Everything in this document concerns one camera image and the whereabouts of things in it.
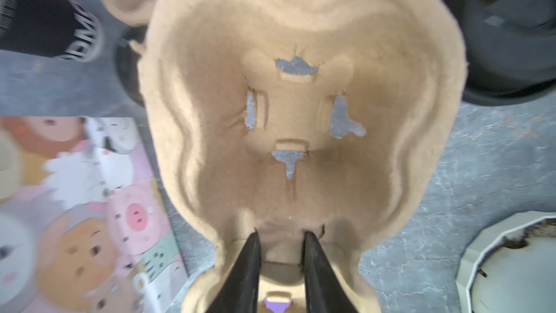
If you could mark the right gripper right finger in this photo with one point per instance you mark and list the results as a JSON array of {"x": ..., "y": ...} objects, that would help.
[{"x": 324, "y": 294}]

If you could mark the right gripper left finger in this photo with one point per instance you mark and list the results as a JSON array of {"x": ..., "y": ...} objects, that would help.
[{"x": 240, "y": 291}]

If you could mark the cartoon animal paper gift bag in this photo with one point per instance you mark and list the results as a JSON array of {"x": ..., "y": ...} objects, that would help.
[{"x": 83, "y": 224}]

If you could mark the brown pulp cup carrier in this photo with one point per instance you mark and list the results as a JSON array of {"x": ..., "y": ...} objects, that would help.
[{"x": 283, "y": 117}]

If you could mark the single paper coffee cup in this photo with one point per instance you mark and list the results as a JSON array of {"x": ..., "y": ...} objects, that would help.
[{"x": 504, "y": 30}]

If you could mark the stack of paper coffee cups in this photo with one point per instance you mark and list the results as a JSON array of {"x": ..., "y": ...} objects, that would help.
[{"x": 60, "y": 29}]

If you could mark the purple pink garden trowel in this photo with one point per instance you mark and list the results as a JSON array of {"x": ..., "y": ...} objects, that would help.
[{"x": 280, "y": 306}]

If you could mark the potted green plant white pot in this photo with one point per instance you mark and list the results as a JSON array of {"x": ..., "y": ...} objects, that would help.
[{"x": 510, "y": 266}]

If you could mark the stack of black cup lids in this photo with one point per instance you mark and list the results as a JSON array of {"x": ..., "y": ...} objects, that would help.
[{"x": 126, "y": 62}]

